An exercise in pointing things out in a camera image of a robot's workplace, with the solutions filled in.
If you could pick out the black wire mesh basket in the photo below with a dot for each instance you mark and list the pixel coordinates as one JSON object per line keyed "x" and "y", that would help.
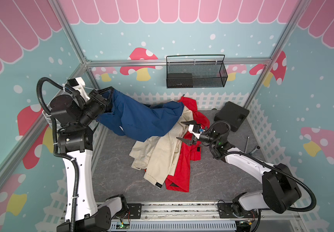
{"x": 205, "y": 74}

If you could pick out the black box in basket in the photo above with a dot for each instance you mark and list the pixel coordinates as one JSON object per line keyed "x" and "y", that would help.
{"x": 179, "y": 80}

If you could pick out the beige jacket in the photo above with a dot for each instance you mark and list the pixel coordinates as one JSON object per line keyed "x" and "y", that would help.
{"x": 159, "y": 156}

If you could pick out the aluminium frame post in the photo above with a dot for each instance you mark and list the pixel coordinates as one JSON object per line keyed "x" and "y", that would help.
{"x": 83, "y": 67}

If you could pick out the green handled ratchet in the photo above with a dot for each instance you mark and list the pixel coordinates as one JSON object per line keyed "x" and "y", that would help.
{"x": 254, "y": 150}

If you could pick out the horizontal aluminium frame bar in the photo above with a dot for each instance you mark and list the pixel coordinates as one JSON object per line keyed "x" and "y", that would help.
{"x": 164, "y": 62}

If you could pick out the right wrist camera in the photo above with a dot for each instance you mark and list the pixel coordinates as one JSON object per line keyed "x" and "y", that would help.
{"x": 196, "y": 130}

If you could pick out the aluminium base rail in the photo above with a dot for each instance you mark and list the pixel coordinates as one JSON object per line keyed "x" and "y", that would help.
{"x": 204, "y": 216}

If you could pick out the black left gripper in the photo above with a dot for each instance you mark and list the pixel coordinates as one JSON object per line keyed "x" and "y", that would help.
{"x": 97, "y": 96}

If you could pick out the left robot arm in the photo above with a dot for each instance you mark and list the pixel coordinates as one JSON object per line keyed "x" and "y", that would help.
{"x": 71, "y": 111}

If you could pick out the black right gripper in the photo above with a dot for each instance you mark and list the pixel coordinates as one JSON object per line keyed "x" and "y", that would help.
{"x": 194, "y": 140}

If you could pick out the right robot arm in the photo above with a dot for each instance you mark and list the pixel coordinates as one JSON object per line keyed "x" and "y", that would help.
{"x": 281, "y": 191}

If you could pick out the long metal wrench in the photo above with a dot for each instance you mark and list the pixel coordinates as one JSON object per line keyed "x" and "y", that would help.
{"x": 246, "y": 144}

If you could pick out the blue jacket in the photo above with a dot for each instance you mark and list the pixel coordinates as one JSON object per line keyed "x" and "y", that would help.
{"x": 137, "y": 121}

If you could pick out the black plastic tool case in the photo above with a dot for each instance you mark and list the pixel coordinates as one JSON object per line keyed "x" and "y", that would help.
{"x": 232, "y": 114}

